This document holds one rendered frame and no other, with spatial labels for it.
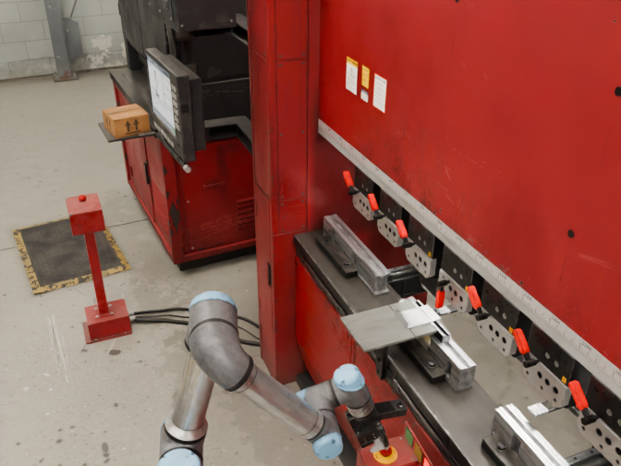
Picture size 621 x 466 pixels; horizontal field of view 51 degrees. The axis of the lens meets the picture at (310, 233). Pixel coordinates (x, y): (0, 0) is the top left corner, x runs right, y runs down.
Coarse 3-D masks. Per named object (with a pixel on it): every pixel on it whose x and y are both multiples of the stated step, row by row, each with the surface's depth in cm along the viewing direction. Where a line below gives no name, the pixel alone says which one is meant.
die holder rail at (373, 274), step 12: (324, 216) 283; (336, 216) 283; (324, 228) 285; (336, 228) 274; (348, 228) 274; (336, 240) 275; (348, 240) 265; (360, 240) 265; (348, 252) 265; (360, 252) 257; (360, 264) 256; (372, 264) 250; (360, 276) 258; (372, 276) 248; (384, 276) 245; (372, 288) 250; (384, 288) 250
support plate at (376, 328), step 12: (408, 300) 225; (372, 312) 219; (384, 312) 219; (348, 324) 214; (360, 324) 214; (372, 324) 214; (384, 324) 214; (396, 324) 214; (360, 336) 208; (372, 336) 208; (384, 336) 209; (396, 336) 209; (408, 336) 209; (420, 336) 210; (372, 348) 204
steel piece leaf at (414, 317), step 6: (396, 312) 216; (402, 312) 219; (408, 312) 219; (414, 312) 219; (420, 312) 219; (402, 318) 213; (408, 318) 216; (414, 318) 216; (420, 318) 216; (426, 318) 216; (408, 324) 214; (414, 324) 214; (420, 324) 214
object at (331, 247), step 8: (320, 240) 278; (328, 248) 273; (336, 248) 273; (328, 256) 271; (336, 256) 267; (344, 256) 267; (336, 264) 264; (352, 264) 262; (344, 272) 258; (352, 272) 258
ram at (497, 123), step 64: (384, 0) 198; (448, 0) 168; (512, 0) 146; (576, 0) 129; (320, 64) 253; (384, 64) 205; (448, 64) 173; (512, 64) 150; (576, 64) 132; (320, 128) 265; (384, 128) 213; (448, 128) 179; (512, 128) 154; (576, 128) 135; (448, 192) 185; (512, 192) 159; (576, 192) 139; (512, 256) 163; (576, 256) 142; (576, 320) 146
